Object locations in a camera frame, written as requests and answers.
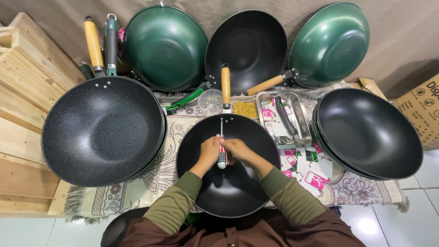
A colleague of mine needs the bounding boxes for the metal handle brackets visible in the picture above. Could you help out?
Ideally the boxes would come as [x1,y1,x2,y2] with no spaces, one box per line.
[274,135,304,147]

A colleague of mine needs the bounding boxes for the stack of handleless black woks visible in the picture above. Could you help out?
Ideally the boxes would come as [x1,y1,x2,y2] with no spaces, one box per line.
[311,88,424,182]

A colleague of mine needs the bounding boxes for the pile of gold screws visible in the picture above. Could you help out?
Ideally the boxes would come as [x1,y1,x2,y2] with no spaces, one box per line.
[233,101,259,119]

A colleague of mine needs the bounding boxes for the patterned beige fringed mat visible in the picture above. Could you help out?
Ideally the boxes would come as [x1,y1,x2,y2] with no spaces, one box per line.
[63,82,411,224]

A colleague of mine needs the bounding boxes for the person's left hand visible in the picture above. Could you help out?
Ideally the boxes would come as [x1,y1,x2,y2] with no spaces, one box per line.
[195,134,223,173]

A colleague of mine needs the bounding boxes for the speckled wok grey green handle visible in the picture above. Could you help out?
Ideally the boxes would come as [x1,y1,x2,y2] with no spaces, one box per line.
[104,14,168,182]

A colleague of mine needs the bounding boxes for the black wok with green handle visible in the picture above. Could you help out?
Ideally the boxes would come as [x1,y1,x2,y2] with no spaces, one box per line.
[165,10,288,116]

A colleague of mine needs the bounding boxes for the pink tags in steel tray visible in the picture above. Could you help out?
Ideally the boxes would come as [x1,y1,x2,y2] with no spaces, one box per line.
[261,98,294,136]

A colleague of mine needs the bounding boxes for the green wok with wooden handle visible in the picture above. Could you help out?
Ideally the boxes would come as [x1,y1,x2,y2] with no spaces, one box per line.
[246,2,370,97]

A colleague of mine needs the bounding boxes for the brown cardboard box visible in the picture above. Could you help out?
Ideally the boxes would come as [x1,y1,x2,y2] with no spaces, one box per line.
[391,73,439,151]

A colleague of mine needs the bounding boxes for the speckled black wok wooden handle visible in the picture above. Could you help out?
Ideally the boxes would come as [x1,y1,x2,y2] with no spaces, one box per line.
[41,16,164,187]

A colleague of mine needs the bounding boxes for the plain black wok wooden handle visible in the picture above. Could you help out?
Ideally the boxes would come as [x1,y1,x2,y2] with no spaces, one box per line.
[176,63,281,219]

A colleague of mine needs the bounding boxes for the stack of wooden planks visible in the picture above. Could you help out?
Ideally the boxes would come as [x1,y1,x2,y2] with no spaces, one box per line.
[0,12,86,217]

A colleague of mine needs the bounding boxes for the person's right hand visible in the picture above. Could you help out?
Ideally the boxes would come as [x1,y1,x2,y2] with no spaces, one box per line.
[222,138,262,169]

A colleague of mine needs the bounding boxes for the speckled wok dark handle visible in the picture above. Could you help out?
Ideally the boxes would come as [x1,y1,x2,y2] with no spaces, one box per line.
[79,62,95,81]

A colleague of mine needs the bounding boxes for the green wok without handle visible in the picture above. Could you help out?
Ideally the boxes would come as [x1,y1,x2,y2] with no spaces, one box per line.
[123,5,209,93]

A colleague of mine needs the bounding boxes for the red white handled screwdriver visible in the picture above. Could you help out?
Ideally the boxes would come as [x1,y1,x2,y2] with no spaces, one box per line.
[217,118,228,170]

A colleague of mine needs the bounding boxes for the steel tray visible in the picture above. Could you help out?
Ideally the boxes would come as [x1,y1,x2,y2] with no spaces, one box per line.
[255,90,313,149]

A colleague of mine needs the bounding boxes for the person's brown apron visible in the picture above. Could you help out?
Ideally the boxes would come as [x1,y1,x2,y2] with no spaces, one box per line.
[101,206,366,247]

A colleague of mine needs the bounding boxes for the pile of pink white tags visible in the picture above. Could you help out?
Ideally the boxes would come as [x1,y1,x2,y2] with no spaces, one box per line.
[279,142,334,197]

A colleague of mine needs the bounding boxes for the loose black pan handle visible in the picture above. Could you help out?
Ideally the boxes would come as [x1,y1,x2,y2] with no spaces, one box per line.
[274,96,298,136]

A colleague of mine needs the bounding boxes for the clear plastic cup of screws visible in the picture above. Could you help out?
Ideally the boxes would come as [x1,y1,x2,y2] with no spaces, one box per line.
[198,89,224,116]

